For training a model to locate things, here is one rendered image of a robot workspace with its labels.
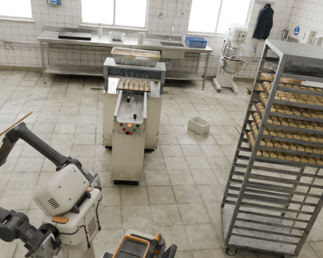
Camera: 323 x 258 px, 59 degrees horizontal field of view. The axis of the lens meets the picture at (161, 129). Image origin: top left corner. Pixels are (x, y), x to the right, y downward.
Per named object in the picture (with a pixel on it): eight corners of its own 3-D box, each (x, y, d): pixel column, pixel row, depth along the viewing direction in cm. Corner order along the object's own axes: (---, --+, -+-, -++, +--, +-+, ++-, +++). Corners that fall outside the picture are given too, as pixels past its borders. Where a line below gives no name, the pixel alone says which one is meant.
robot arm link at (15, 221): (26, 236, 117) (34, 227, 122) (7, 219, 116) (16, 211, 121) (15, 246, 121) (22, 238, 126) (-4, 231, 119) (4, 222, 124)
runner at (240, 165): (233, 166, 265) (233, 164, 264) (232, 165, 268) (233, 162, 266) (303, 176, 262) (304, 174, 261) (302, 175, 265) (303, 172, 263)
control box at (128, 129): (117, 132, 293) (117, 120, 287) (140, 133, 295) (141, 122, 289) (117, 133, 290) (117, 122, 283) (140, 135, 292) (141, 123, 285)
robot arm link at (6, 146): (11, 142, 157) (26, 131, 166) (2, 134, 157) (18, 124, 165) (-7, 173, 185) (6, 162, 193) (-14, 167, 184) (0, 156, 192)
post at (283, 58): (224, 245, 254) (283, 54, 174) (223, 242, 257) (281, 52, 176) (227, 245, 254) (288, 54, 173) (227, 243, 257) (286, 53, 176)
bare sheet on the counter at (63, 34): (58, 35, 542) (58, 35, 542) (60, 31, 576) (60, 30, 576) (91, 38, 555) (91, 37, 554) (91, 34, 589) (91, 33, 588)
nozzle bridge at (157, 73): (106, 83, 374) (106, 57, 357) (161, 87, 380) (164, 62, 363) (102, 92, 345) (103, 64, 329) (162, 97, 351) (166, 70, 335)
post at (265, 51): (220, 209, 294) (266, 39, 213) (220, 207, 297) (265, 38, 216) (223, 209, 294) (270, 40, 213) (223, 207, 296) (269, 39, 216)
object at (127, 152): (116, 151, 387) (119, 89, 344) (142, 153, 390) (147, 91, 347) (110, 186, 325) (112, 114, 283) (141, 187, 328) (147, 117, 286)
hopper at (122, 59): (113, 58, 356) (113, 46, 350) (158, 62, 361) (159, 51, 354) (110, 64, 331) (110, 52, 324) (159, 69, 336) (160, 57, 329)
